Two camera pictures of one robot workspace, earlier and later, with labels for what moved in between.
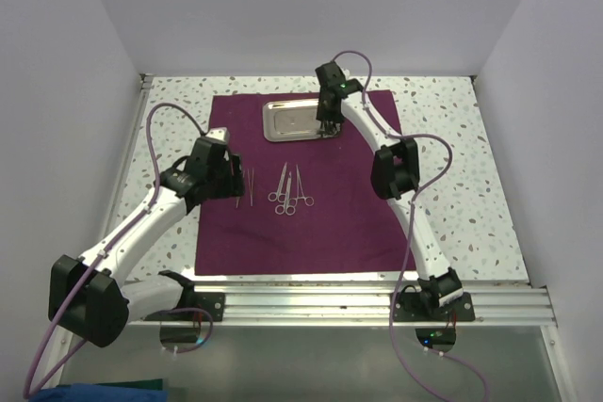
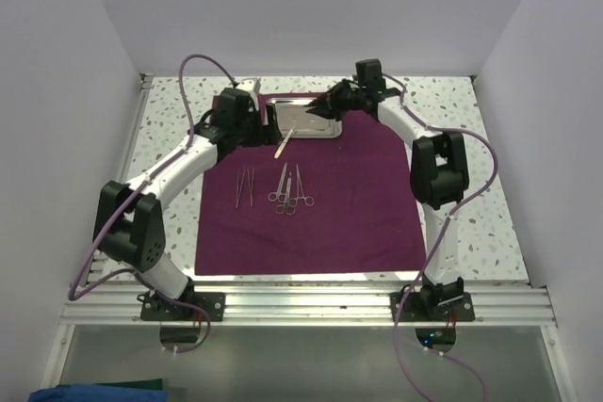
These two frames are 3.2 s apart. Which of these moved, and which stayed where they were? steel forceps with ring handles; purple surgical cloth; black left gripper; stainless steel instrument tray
Moved: black left gripper
Stayed: stainless steel instrument tray; steel forceps with ring handles; purple surgical cloth
